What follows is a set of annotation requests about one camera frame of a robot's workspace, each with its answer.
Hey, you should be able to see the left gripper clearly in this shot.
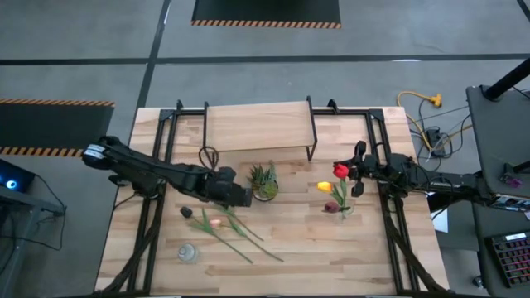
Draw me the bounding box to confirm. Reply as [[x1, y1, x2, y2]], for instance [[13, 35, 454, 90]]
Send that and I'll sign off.
[[202, 166, 253, 209]]

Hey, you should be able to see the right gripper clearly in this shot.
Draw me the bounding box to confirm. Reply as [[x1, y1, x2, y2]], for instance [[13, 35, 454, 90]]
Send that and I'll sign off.
[[333, 140, 378, 198]]

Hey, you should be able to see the red tulip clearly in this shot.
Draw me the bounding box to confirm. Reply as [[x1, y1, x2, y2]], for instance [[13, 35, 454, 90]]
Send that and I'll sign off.
[[332, 163, 353, 212]]

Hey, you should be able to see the yellow orange tulip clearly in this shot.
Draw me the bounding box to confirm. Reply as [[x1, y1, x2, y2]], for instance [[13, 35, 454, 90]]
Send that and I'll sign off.
[[316, 180, 347, 212]]

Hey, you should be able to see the pink tulip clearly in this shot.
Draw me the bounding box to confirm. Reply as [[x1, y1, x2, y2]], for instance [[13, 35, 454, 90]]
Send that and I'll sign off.
[[209, 217, 285, 263]]

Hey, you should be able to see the dark maroon tulip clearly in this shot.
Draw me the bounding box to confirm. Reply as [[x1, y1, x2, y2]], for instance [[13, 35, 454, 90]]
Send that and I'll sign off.
[[322, 200, 351, 214]]

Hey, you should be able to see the clear glass vase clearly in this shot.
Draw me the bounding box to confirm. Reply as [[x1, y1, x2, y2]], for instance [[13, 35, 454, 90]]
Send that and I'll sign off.
[[337, 198, 356, 224], [177, 243, 200, 265]]

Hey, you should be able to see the black tulip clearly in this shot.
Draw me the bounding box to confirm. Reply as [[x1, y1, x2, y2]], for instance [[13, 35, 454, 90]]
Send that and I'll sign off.
[[180, 205, 253, 264]]

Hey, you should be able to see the wooden shelf with black legs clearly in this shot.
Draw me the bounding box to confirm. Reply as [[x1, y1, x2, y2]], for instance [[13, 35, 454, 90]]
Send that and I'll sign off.
[[201, 95, 319, 168]]

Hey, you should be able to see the succulent plant in black pot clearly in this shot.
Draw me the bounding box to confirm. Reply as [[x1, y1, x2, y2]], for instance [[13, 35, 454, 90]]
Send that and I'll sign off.
[[247, 160, 281, 203]]

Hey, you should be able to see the black power strip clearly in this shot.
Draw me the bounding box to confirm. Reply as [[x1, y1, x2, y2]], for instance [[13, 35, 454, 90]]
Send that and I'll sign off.
[[426, 127, 446, 157]]

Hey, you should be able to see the white paper sheet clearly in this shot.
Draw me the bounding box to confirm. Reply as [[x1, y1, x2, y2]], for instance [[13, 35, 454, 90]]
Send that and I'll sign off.
[[430, 205, 451, 234]]

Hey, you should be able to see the grey desk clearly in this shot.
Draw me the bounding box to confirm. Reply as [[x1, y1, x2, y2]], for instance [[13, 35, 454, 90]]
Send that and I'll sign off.
[[465, 84, 530, 199]]

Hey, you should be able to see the black desk stand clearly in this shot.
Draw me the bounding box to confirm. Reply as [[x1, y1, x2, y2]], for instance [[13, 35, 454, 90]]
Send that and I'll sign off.
[[500, 159, 530, 187]]

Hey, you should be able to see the dark grey table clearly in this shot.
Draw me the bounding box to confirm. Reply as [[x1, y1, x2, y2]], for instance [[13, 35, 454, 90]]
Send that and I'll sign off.
[[471, 198, 530, 298]]

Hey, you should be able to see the colourful phone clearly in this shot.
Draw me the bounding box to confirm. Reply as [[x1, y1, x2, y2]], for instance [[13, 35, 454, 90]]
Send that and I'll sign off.
[[492, 194, 530, 213]]

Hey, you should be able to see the black mat with hazard stripe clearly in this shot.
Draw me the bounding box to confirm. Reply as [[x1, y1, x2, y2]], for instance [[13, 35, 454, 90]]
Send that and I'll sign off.
[[190, 0, 343, 30], [0, 98, 116, 158]]

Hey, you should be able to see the black pole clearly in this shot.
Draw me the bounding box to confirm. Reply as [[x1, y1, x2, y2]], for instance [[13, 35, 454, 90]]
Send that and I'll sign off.
[[483, 57, 530, 103]]

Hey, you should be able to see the backlit keyboard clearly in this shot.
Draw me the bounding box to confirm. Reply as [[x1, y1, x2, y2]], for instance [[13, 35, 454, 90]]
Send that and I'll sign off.
[[488, 231, 530, 290]]

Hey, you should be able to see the grey side table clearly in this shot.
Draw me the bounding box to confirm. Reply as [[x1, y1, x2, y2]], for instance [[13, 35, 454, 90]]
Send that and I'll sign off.
[[0, 185, 67, 298]]

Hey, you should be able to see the computer with blue light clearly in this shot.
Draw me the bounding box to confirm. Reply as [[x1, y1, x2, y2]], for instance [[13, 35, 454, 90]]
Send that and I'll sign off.
[[0, 158, 36, 194]]

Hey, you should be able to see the black metal table frame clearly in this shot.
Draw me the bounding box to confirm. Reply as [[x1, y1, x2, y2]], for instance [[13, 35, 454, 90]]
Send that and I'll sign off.
[[94, 98, 452, 297]]

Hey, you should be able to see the yellow extension cable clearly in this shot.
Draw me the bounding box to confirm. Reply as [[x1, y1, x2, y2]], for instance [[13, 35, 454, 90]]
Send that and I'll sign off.
[[396, 90, 473, 154]]

